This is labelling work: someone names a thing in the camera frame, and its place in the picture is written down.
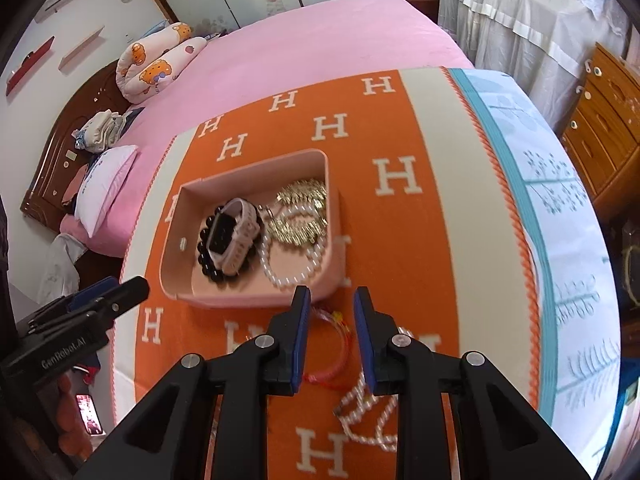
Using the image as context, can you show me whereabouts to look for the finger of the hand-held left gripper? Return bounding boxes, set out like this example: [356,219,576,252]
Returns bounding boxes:
[27,277,119,327]
[70,276,151,330]

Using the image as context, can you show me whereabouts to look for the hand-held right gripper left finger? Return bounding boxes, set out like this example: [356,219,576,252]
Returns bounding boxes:
[72,286,312,480]

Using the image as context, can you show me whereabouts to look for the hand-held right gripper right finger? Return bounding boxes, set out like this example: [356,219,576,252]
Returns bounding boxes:
[353,286,592,480]

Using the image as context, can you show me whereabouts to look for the red string bracelet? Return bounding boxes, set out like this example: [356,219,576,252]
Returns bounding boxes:
[304,307,352,387]

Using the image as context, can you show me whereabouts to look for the pink plastic tray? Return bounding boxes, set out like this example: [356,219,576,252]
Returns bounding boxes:
[159,149,357,310]

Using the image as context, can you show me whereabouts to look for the white crumpled cloth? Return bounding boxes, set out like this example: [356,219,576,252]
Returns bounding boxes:
[42,232,84,302]

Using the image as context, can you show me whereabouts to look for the lit smartphone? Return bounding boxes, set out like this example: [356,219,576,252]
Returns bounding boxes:
[75,394,106,436]

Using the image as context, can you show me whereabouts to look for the white pink pillow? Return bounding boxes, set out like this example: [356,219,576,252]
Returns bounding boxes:
[75,145,140,239]

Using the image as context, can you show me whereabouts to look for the pile of folded clothes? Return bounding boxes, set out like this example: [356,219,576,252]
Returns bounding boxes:
[75,109,133,154]

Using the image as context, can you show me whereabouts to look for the orange letter print blanket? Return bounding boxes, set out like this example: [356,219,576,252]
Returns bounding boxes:
[111,66,544,480]

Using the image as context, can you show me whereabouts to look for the brown wooden headboard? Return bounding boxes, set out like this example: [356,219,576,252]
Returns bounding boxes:
[20,62,147,221]

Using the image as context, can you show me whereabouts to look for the rolled bear print quilt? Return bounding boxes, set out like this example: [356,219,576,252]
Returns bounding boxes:
[116,22,209,106]

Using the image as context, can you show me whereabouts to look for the white teal tree print cloth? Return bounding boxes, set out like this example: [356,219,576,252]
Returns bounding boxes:
[446,67,624,480]

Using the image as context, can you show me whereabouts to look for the pink bed sheet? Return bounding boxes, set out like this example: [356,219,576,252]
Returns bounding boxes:
[60,0,476,258]

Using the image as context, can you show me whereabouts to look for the brown wooden dresser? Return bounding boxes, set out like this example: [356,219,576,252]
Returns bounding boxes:
[560,42,640,202]

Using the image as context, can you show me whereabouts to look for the white lace curtain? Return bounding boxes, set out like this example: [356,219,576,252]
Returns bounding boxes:
[437,0,629,132]

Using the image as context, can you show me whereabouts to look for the black bead bracelet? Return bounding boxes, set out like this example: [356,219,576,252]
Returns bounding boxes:
[196,205,268,277]

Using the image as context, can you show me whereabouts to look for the white pearl bracelet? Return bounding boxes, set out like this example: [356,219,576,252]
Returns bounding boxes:
[258,195,329,291]

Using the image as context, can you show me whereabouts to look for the white strap smartwatch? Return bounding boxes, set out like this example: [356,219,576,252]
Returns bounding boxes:
[206,198,262,277]

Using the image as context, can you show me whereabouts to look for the gold leaf necklace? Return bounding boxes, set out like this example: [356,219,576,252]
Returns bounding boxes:
[264,178,329,249]

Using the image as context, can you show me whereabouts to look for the red wall shelf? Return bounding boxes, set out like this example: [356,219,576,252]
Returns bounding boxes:
[6,36,56,97]

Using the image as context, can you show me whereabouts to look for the beige wall shelf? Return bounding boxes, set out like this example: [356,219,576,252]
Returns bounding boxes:
[59,25,106,72]

